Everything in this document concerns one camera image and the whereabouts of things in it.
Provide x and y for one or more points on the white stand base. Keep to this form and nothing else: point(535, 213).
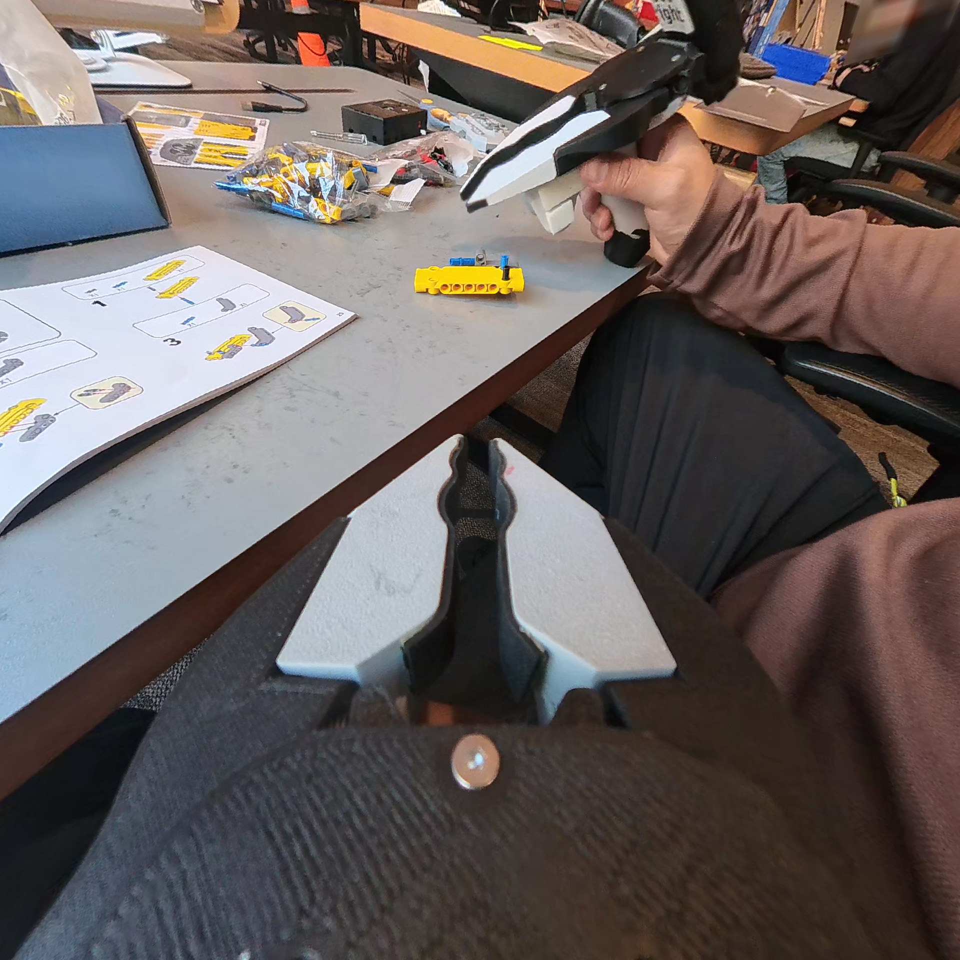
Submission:
point(142, 71)

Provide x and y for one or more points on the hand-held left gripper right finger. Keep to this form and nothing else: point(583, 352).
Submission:
point(577, 592)

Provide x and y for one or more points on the black pin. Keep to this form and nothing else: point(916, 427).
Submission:
point(510, 268)

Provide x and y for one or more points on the grey desk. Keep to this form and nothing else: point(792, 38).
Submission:
point(337, 420)

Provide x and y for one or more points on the blue cardboard kit box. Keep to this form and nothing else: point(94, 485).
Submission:
point(67, 187)

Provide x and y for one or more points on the bag of red black parts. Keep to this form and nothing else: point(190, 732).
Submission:
point(427, 161)

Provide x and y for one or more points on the yellow paper note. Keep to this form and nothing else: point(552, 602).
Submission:
point(510, 43)

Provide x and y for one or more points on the person's right hand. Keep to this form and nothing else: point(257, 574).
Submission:
point(667, 187)

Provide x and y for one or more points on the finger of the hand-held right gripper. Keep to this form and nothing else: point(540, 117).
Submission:
point(525, 165)
point(559, 109)

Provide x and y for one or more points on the wood-edged grey table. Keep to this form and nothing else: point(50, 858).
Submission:
point(450, 30)

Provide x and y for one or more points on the bag of yellow blue parts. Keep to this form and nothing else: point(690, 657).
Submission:
point(300, 180)

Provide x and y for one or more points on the white instruction booklet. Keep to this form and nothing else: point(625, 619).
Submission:
point(150, 352)

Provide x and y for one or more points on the yellow grey sticker sheet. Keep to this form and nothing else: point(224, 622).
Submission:
point(217, 135)

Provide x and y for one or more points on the paper sheets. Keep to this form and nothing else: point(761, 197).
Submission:
point(570, 37)

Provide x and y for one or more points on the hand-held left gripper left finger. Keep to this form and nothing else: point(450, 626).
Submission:
point(375, 585)

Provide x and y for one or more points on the grey control hub block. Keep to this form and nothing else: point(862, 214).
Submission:
point(484, 126)

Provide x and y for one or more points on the person's legs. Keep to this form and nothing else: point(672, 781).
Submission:
point(712, 450)

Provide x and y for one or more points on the brown cardboard sheet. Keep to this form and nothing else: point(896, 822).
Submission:
point(772, 112)

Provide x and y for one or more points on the yellow beam panel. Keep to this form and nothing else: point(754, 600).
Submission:
point(465, 283)

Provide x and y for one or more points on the small black box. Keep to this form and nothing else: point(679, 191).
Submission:
point(382, 120)

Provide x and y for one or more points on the white clear plastic bag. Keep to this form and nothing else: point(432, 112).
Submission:
point(45, 52)

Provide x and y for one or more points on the person's right forearm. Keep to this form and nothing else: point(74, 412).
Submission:
point(825, 285)

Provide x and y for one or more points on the black office chair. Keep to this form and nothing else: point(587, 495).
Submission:
point(900, 196)
point(862, 375)

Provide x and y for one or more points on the blue plastic bin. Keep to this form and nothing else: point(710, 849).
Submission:
point(795, 64)

